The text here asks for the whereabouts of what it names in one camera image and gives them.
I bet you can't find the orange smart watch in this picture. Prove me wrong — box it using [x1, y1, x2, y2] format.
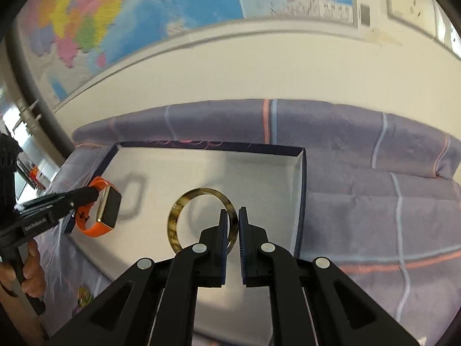
[74, 176, 122, 238]

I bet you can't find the tortoiseshell bangle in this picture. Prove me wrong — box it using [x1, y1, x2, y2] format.
[166, 187, 239, 255]

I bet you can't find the person's left hand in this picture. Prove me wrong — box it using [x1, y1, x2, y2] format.
[1, 239, 46, 298]

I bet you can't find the dark purple tray box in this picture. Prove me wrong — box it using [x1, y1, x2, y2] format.
[63, 140, 308, 346]

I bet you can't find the green yellow bead bracelet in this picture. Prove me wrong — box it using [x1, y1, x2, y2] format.
[73, 284, 95, 314]

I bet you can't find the colourful wall map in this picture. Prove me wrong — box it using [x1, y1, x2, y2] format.
[18, 0, 355, 110]

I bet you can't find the white wall socket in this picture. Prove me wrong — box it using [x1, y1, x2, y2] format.
[386, 0, 437, 38]

